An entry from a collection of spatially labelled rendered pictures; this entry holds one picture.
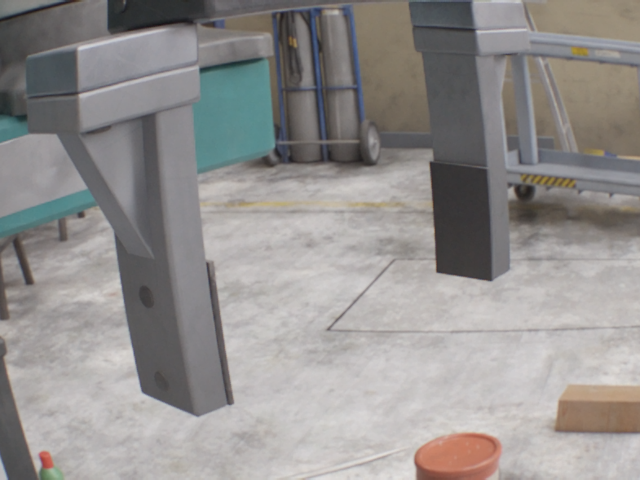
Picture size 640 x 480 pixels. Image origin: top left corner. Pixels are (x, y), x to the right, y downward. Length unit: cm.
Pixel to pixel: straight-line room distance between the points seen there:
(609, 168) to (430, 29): 436
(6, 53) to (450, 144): 27
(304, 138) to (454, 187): 569
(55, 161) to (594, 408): 202
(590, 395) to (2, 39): 206
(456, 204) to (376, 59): 599
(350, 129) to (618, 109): 179
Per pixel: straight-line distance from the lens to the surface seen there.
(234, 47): 56
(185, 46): 24
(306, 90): 600
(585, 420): 242
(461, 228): 36
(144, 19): 26
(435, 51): 35
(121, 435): 266
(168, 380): 27
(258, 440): 257
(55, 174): 49
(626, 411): 238
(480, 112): 34
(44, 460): 203
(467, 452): 199
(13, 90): 48
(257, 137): 58
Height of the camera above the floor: 112
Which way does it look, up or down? 14 degrees down
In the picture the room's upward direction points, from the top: 5 degrees counter-clockwise
